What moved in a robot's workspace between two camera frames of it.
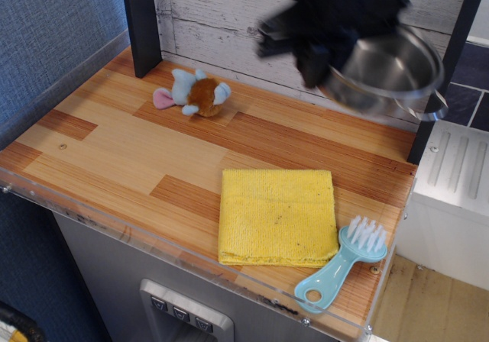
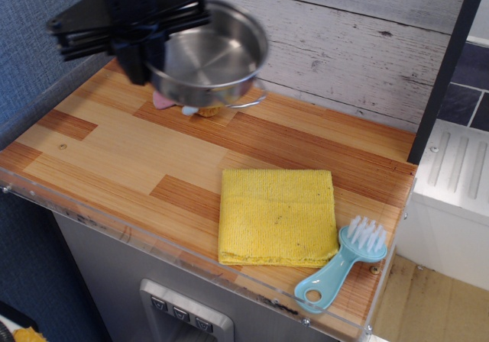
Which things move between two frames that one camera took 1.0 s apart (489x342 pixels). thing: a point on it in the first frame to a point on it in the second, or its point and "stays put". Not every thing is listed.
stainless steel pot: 402,69 to 215,66
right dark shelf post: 463,24 stays put
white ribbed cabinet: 445,227 stays put
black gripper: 330,12 to 125,8
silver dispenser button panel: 174,317 stays put
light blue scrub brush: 362,240 stays put
